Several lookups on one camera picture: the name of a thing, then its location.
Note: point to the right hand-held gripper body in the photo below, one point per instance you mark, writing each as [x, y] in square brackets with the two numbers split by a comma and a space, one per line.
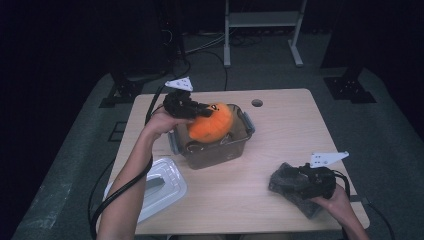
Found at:
[320, 185]

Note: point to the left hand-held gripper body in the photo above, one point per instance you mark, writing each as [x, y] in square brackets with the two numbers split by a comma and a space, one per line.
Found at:
[180, 105]

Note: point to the grey fuzzy cloth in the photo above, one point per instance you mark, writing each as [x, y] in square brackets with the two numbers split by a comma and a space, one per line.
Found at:
[286, 181]

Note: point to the orange plush toy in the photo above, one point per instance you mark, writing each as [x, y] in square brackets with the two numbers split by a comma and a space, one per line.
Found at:
[211, 126]

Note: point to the clear grey storage box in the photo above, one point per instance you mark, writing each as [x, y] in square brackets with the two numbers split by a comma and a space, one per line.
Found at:
[216, 156]

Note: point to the white box lid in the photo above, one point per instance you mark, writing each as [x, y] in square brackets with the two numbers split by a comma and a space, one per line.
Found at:
[166, 190]

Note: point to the person's left hand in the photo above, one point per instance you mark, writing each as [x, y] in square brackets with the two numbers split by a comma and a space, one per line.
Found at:
[163, 123]

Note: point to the person's right hand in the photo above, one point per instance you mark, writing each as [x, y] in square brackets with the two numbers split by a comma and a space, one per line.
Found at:
[338, 205]

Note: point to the black tape strip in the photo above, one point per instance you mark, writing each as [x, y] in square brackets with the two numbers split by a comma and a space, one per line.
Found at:
[353, 198]

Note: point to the black stand with flat base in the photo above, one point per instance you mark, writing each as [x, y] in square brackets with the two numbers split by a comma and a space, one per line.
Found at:
[125, 90]
[348, 88]

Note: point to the white metal stand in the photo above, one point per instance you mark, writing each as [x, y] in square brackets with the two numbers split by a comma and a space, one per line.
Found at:
[263, 19]

